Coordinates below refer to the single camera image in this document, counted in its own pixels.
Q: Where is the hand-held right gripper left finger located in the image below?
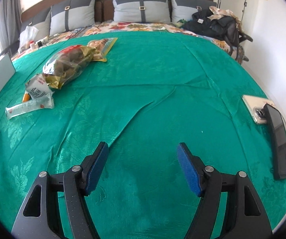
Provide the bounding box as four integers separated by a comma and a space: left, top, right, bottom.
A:
11, 141, 109, 239

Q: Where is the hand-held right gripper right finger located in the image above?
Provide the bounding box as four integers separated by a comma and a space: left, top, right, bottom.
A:
177, 142, 274, 239

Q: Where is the clear corn sausage packet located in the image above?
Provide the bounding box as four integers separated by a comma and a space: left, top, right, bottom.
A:
5, 93, 55, 120

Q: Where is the small white snack packet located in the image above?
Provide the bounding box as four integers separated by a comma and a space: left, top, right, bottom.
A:
25, 73, 54, 99

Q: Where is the clear bag of brown nuts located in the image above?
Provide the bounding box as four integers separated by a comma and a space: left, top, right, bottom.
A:
43, 45, 96, 89

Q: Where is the yellow peanut snack packet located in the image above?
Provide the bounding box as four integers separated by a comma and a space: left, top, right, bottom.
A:
87, 37, 119, 62

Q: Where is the green patterned blanket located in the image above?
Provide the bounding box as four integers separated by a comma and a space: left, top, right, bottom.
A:
0, 30, 286, 239

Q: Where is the gold smartphone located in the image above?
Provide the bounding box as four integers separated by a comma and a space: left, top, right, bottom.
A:
242, 95, 279, 125

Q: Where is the black smartphone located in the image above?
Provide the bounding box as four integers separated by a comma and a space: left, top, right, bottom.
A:
264, 103, 286, 181

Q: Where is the white plastic bag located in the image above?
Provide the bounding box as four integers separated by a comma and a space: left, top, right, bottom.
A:
18, 25, 39, 53

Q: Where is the grey curtain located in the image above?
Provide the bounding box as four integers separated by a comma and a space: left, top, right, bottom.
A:
0, 0, 22, 55

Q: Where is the grey two-tone pillow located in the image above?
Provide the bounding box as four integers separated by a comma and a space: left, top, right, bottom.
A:
169, 0, 218, 24
20, 11, 51, 39
110, 0, 171, 24
49, 0, 99, 36

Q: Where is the black handbag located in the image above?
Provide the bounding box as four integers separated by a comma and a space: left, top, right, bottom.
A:
226, 19, 253, 53

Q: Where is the black jacket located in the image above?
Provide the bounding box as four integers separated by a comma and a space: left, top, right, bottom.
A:
183, 11, 233, 40

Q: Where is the floral bed sheet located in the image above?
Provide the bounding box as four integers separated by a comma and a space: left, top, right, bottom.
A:
11, 21, 245, 63

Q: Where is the beige patterned cloth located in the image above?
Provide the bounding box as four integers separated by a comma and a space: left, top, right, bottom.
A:
208, 6, 239, 22

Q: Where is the black cable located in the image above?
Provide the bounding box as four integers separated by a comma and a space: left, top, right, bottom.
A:
67, 24, 101, 39

